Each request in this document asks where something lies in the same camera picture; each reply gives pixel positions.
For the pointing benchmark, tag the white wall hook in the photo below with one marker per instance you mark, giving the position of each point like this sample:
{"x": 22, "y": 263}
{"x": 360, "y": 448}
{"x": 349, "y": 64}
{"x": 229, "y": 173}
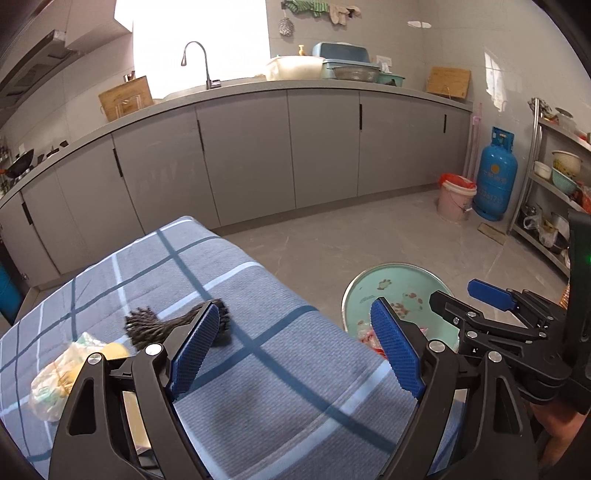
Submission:
{"x": 419, "y": 24}

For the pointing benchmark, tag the black range hood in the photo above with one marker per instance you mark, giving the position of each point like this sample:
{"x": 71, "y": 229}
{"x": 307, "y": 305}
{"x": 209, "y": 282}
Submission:
{"x": 32, "y": 64}

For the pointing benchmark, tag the grey duster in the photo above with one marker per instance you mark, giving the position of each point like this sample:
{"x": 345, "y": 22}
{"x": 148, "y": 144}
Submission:
{"x": 286, "y": 26}

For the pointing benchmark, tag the mint green enamel bucket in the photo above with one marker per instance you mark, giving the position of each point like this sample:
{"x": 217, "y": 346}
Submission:
{"x": 392, "y": 281}

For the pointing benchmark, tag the metal colander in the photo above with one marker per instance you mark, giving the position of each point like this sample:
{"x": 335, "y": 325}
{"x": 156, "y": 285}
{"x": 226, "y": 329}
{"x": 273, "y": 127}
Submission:
{"x": 356, "y": 74}

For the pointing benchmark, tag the yellow sponge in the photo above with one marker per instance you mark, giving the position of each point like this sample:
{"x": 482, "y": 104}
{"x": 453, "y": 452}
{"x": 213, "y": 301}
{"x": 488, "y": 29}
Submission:
{"x": 115, "y": 351}

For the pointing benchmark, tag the blue gas cylinder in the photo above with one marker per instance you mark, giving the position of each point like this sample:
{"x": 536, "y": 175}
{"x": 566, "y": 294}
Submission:
{"x": 496, "y": 180}
{"x": 8, "y": 295}

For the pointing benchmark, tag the white plastic tub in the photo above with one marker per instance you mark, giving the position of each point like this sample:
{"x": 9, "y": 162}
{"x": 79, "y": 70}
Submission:
{"x": 293, "y": 68}

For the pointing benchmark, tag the metal shelf rack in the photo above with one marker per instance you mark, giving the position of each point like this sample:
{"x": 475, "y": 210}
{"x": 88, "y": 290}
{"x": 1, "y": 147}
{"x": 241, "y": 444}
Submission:
{"x": 531, "y": 184}

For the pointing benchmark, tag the gas stove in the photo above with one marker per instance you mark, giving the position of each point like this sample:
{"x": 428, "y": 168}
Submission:
{"x": 51, "y": 151}

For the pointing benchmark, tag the bright window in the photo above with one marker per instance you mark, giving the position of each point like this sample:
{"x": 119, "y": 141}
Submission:
{"x": 198, "y": 41}

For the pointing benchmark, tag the red mesh net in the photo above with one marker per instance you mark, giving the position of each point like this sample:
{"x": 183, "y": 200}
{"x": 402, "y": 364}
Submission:
{"x": 379, "y": 353}

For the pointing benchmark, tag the white wall socket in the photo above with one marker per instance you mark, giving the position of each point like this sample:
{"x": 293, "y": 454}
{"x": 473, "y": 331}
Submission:
{"x": 384, "y": 59}

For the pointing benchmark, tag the plastic bag on shelf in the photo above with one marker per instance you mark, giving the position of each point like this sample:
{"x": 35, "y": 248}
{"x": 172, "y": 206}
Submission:
{"x": 542, "y": 230}

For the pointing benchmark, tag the metal kitchen faucet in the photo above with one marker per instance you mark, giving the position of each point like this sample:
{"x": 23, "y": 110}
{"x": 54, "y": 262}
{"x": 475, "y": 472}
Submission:
{"x": 207, "y": 69}

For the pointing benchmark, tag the pink bucket with red bag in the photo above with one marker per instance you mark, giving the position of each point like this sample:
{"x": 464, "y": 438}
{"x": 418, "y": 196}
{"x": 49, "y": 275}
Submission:
{"x": 455, "y": 198}

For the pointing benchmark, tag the grey wall cabinets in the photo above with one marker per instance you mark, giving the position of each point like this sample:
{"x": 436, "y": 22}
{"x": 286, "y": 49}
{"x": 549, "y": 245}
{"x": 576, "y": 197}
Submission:
{"x": 97, "y": 23}

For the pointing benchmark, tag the plastic bag with white contents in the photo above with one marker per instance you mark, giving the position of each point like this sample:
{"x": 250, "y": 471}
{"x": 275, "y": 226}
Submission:
{"x": 367, "y": 332}

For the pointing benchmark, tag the black mesh scrubber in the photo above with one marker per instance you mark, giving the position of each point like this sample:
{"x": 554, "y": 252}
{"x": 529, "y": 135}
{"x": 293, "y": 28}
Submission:
{"x": 147, "y": 325}

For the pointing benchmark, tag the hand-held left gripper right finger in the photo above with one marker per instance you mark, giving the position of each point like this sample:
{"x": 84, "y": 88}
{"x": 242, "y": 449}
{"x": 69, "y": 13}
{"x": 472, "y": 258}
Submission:
{"x": 397, "y": 350}

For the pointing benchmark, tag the beige rubber gloves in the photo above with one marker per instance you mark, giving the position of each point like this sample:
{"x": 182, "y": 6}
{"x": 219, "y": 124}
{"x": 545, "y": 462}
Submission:
{"x": 342, "y": 14}

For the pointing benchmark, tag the blue plaid cloth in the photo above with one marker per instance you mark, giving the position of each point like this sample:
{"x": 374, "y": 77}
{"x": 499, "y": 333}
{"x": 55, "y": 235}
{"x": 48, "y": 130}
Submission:
{"x": 277, "y": 378}

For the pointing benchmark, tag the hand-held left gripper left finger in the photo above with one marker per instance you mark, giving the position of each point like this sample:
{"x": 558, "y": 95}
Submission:
{"x": 194, "y": 350}

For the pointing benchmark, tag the white bowl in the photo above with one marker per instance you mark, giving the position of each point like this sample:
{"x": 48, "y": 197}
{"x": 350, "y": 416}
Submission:
{"x": 543, "y": 170}

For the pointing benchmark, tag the grey kitchen counter cabinets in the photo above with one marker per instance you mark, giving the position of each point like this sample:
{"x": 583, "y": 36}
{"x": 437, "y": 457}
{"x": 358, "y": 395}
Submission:
{"x": 249, "y": 152}

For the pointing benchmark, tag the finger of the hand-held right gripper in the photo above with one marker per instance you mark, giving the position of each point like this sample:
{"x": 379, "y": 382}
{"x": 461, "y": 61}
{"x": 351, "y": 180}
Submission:
{"x": 461, "y": 316}
{"x": 489, "y": 291}

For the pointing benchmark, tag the wooden cutting board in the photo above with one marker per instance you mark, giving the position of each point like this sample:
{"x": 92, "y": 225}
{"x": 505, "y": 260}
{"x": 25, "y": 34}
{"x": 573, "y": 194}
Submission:
{"x": 448, "y": 82}
{"x": 124, "y": 99}

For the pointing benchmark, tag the blue dish rack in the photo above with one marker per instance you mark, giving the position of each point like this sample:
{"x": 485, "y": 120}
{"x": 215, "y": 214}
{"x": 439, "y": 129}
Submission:
{"x": 341, "y": 53}

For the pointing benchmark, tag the clear printed plastic bag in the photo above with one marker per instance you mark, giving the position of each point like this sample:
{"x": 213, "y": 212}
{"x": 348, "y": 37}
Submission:
{"x": 53, "y": 383}

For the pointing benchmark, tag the green bowl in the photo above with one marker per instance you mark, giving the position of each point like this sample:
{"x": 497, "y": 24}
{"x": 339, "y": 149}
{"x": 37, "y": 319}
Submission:
{"x": 564, "y": 182}

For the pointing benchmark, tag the black wok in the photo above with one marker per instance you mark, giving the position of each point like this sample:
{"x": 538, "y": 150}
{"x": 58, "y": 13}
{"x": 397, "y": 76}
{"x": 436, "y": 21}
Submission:
{"x": 18, "y": 167}

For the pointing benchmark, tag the green striped cloth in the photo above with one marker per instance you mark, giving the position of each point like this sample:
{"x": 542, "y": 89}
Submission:
{"x": 304, "y": 7}

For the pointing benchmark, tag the person's right hand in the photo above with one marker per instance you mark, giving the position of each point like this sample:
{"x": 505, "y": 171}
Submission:
{"x": 563, "y": 434}

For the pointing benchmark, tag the green plastic basket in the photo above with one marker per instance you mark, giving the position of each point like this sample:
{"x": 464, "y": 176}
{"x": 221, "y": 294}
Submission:
{"x": 391, "y": 79}

